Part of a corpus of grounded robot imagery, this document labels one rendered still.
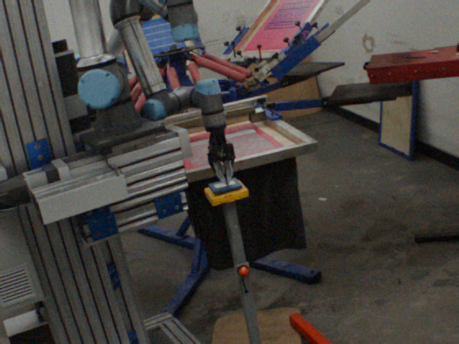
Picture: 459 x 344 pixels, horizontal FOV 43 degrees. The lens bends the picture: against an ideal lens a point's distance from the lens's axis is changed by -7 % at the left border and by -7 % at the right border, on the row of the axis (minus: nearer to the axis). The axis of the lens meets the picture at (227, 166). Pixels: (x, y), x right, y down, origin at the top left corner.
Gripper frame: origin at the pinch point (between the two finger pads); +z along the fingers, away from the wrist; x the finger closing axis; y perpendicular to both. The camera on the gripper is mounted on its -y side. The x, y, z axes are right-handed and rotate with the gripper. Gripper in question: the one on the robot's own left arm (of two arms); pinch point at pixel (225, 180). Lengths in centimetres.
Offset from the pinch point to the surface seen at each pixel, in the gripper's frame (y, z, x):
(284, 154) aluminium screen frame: -17.0, 1.1, 26.6
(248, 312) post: 2, 52, -2
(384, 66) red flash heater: -81, -12, 106
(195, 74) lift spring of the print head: -136, -20, 18
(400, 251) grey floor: -93, 98, 109
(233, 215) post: 1.9, 12.4, -0.2
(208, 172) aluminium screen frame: -17.2, 0.8, -2.7
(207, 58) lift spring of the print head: -156, -25, 30
